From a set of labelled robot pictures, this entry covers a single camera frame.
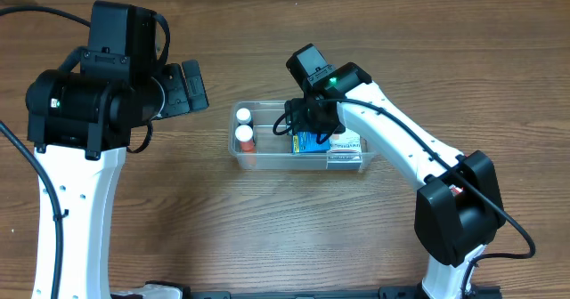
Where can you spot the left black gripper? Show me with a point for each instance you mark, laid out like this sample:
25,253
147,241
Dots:
176,92

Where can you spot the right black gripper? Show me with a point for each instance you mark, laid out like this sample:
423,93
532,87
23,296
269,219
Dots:
313,117

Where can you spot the blue Vicks lozenges box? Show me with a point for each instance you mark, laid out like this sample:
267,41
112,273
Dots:
306,142

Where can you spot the dark bottle white cap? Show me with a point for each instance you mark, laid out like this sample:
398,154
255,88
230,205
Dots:
244,117

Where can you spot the orange bottle white cap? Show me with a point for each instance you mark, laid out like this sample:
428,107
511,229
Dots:
244,134

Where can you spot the white blue Hansaplast box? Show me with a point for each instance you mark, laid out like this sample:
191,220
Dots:
346,142

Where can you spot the red Panadol box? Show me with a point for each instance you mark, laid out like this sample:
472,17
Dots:
456,191

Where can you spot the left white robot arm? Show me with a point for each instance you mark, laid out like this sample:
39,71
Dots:
80,119

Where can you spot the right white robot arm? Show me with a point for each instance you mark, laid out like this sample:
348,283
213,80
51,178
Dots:
458,206

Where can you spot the clear plastic container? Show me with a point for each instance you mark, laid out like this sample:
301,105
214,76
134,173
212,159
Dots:
276,152

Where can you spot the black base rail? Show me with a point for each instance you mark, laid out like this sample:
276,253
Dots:
160,289

